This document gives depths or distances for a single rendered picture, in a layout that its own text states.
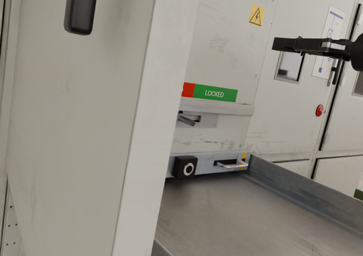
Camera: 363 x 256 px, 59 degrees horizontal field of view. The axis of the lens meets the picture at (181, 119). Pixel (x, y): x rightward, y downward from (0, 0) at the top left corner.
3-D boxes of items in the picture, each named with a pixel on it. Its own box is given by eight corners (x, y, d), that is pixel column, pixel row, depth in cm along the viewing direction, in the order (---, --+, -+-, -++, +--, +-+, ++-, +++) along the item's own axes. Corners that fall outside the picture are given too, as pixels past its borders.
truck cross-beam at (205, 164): (247, 169, 99) (251, 151, 98) (76, 187, 64) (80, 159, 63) (235, 163, 103) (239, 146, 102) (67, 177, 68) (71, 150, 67)
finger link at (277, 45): (298, 53, 73) (296, 52, 72) (273, 49, 78) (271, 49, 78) (302, 39, 72) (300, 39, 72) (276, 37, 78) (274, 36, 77)
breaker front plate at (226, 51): (244, 155, 97) (282, -9, 88) (92, 164, 65) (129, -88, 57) (241, 154, 98) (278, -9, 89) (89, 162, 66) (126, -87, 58)
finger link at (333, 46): (355, 56, 62) (344, 52, 59) (329, 54, 66) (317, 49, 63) (359, 44, 62) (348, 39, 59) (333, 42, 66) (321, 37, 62)
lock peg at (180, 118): (196, 128, 75) (199, 112, 74) (189, 128, 73) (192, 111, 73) (179, 121, 80) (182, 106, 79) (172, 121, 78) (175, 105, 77)
